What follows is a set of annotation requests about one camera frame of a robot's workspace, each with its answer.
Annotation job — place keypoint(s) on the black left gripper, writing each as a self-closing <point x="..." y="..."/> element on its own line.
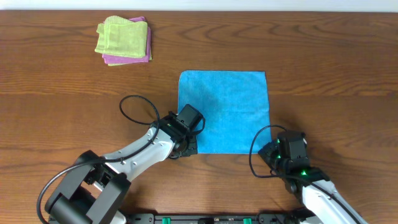
<point x="191" y="147"/>

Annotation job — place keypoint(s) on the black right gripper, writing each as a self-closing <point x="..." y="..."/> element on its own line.
<point x="267" y="152"/>

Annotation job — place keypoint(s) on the blue microfiber cloth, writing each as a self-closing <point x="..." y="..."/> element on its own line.
<point x="235" y="106"/>

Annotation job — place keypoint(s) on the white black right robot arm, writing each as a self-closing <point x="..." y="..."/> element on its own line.
<point x="322" y="203"/>

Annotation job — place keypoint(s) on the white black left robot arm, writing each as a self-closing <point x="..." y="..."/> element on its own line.
<point x="93" y="189"/>

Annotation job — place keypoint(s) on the folded pink cloth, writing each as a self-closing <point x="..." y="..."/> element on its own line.
<point x="123" y="41"/>

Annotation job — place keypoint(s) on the folded green cloth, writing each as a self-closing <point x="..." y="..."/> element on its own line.
<point x="122" y="37"/>

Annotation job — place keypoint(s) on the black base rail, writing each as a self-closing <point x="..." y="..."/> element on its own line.
<point x="261" y="218"/>

